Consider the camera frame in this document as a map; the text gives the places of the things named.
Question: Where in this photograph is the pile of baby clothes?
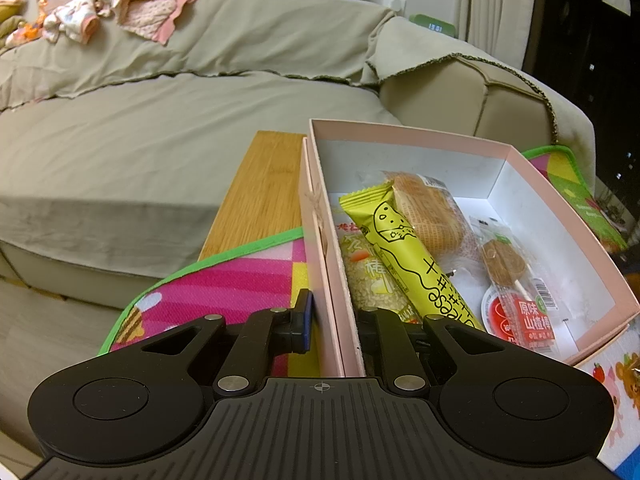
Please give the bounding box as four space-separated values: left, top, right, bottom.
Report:
1 0 196 51

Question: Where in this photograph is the wooden table board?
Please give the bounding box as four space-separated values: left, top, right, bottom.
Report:
200 131 305 260

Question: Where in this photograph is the pink cardboard gift box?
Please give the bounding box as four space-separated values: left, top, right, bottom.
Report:
299 119 639 382

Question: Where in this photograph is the rice cracker stick packet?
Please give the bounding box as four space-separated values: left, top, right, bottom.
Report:
335 221 420 324

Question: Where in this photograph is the beige sofa with cover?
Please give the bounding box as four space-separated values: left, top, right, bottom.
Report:
1 0 596 308

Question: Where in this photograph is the green digital clock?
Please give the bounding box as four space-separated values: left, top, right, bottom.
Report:
409 13 458 38

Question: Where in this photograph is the colourful cartoon play mat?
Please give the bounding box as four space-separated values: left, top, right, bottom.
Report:
102 136 639 479

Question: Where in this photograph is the white wall socket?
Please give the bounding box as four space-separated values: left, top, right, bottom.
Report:
383 0 407 15

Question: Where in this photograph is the hawthorn lollipop packet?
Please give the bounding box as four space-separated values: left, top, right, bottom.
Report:
470 217 558 356

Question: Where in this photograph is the brown bread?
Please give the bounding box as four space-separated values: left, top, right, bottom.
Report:
383 171 478 260

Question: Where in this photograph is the yellow cheese snack bar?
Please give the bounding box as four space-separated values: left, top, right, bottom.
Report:
338 182 484 330

